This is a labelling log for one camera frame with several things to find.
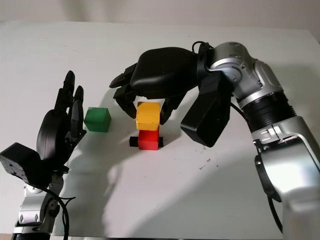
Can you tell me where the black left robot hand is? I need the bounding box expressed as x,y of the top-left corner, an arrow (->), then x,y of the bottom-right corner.
36,70 -> 88,173

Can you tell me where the green block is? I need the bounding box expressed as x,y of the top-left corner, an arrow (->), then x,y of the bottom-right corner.
83,106 -> 112,133

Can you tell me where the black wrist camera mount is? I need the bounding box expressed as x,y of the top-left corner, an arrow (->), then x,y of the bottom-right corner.
179,72 -> 232,148
0,142 -> 51,187

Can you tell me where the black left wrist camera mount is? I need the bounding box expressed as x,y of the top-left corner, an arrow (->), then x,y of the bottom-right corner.
0,142 -> 51,187

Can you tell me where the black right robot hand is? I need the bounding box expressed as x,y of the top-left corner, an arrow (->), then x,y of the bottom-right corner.
109,46 -> 201,126

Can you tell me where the red block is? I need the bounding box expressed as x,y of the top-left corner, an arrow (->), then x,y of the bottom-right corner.
138,129 -> 160,151

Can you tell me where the yellow block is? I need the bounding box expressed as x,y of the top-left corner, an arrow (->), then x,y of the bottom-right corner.
135,101 -> 161,131

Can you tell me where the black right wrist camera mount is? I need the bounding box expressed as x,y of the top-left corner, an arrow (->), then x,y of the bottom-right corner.
179,72 -> 232,148

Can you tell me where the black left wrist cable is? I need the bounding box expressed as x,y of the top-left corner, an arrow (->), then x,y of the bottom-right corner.
37,184 -> 77,240

